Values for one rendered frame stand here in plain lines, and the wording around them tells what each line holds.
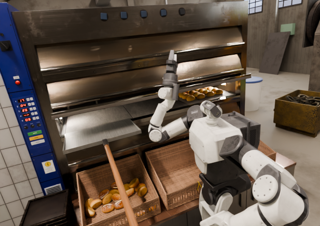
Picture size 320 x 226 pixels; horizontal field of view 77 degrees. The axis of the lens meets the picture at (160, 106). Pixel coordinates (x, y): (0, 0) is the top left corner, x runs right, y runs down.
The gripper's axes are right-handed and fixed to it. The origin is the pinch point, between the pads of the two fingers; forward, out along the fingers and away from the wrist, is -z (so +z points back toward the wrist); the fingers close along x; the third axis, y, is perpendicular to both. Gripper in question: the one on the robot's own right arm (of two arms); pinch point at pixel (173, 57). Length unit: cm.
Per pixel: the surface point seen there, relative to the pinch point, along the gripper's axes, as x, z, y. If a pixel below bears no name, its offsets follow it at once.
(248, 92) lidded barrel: -376, -33, -98
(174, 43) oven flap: -49, -26, 12
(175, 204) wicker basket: -39, 105, -7
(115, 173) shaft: 24, 68, 17
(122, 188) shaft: 33, 71, 8
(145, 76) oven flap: -42, 6, 33
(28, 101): 7, 39, 98
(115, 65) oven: -24, 3, 52
